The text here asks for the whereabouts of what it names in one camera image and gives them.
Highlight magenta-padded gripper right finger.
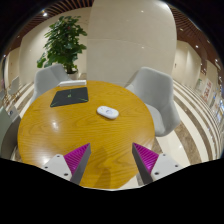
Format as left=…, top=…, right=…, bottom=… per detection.
left=131, top=142, right=184, bottom=185

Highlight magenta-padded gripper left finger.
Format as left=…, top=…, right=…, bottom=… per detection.
left=41, top=142, right=92, bottom=186

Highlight white cartoon-print computer mouse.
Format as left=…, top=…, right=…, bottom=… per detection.
left=96, top=105, right=120, bottom=120

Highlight black mouse pad green streaks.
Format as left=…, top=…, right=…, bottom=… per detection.
left=49, top=86, right=90, bottom=108

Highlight grey-green chair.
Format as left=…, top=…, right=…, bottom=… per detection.
left=0, top=105, right=22, bottom=160

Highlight grey shell chair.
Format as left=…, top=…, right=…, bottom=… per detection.
left=30, top=63, right=72, bottom=104
left=125, top=66, right=181, bottom=138

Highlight distant white chairs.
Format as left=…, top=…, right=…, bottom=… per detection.
left=7, top=75, right=21, bottom=101

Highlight green potted plant white pot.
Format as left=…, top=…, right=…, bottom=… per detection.
left=36, top=15, right=88, bottom=80

